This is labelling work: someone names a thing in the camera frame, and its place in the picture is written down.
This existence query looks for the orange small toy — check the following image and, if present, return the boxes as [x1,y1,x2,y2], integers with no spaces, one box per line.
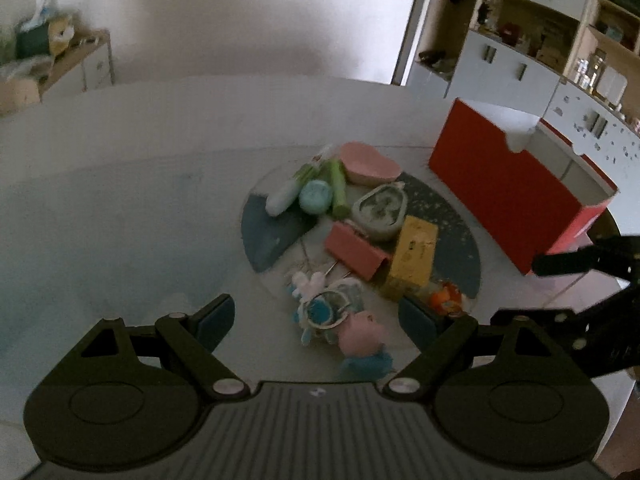
[427,282,465,318]

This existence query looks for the pink pig plush toy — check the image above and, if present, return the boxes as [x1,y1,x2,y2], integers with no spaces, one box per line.
[336,310,394,382]

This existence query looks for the white blue plush keychain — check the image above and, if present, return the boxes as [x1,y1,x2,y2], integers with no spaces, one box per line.
[290,272,363,347]

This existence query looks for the grey oval fan case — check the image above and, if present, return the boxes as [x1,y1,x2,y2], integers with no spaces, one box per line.
[352,182,408,240]

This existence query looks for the pink heart-shaped dish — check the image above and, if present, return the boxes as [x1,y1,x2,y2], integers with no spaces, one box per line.
[338,142,402,188]

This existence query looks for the red white storage box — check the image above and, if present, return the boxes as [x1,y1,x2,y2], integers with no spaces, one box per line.
[428,99,618,274]

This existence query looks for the round dark patterned mat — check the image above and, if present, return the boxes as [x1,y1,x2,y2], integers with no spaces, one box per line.
[241,172,480,299]

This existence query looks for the green cylindrical tube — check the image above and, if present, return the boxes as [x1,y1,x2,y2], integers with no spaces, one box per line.
[328,158,350,220]

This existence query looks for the white tube with green label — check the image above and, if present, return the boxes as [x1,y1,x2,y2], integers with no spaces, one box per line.
[265,144,334,218]

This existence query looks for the teal round sponge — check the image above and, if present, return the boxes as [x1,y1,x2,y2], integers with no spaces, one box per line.
[298,180,333,216]

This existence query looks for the wooden side cabinet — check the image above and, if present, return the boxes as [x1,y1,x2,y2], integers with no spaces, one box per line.
[0,27,116,116]

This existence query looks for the white wall cabinet unit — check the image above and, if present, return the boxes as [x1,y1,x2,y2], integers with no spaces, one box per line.
[405,0,639,192]

